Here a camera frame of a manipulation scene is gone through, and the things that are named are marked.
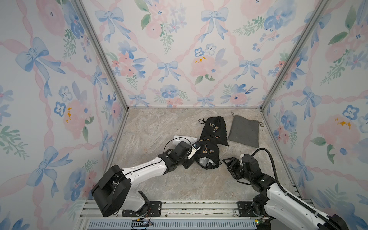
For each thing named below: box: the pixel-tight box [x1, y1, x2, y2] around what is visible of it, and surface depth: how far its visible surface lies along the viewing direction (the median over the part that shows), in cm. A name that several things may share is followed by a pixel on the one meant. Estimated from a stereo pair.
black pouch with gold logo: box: [192, 137, 222, 170], surface depth 90 cm
